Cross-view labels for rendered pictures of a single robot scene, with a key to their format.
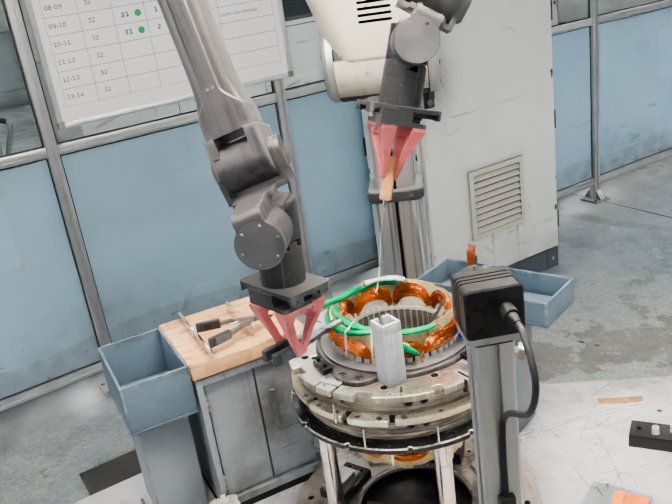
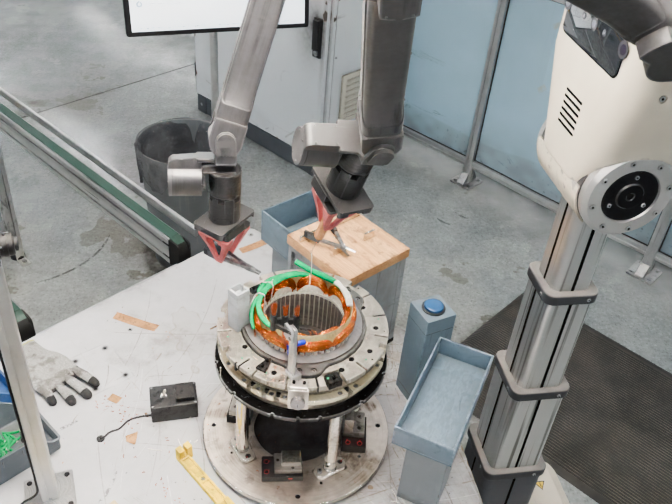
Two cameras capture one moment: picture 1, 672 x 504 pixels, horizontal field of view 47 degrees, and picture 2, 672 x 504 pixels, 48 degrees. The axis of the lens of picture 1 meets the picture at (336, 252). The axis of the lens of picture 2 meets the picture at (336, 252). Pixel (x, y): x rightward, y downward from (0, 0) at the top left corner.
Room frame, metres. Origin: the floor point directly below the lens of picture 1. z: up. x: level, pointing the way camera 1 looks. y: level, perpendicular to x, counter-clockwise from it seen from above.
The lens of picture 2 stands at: (0.69, -1.05, 2.06)
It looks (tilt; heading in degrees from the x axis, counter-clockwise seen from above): 38 degrees down; 69
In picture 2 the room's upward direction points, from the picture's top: 5 degrees clockwise
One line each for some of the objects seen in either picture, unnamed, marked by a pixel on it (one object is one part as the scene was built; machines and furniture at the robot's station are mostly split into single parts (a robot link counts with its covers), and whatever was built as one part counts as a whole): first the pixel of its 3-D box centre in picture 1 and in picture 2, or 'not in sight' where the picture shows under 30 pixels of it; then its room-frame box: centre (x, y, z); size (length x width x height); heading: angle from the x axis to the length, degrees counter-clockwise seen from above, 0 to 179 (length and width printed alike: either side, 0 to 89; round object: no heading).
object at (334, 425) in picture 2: not in sight; (333, 435); (1.04, -0.19, 0.91); 0.02 x 0.02 x 0.21
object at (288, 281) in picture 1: (281, 265); (224, 207); (0.89, 0.07, 1.28); 0.10 x 0.07 x 0.07; 41
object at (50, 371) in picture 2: not in sight; (52, 369); (0.52, 0.22, 0.79); 0.24 x 0.12 x 0.02; 119
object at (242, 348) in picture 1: (231, 332); (348, 245); (1.18, 0.19, 1.05); 0.20 x 0.19 x 0.02; 114
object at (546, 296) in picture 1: (497, 351); (434, 439); (1.22, -0.26, 0.92); 0.25 x 0.11 x 0.28; 48
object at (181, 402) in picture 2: not in sight; (173, 400); (0.77, 0.05, 0.81); 0.10 x 0.06 x 0.06; 176
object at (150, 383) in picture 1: (159, 430); (301, 257); (1.12, 0.33, 0.92); 0.17 x 0.11 x 0.28; 24
